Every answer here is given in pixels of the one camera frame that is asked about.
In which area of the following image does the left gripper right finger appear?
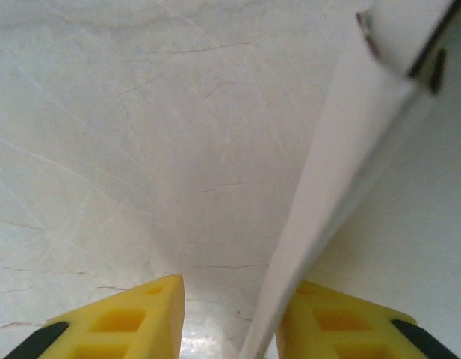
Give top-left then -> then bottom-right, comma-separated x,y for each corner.
276,280 -> 461,359

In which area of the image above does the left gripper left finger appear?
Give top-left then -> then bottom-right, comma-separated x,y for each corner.
4,274 -> 186,359

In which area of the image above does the white paper box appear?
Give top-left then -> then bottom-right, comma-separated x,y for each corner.
237,0 -> 461,359

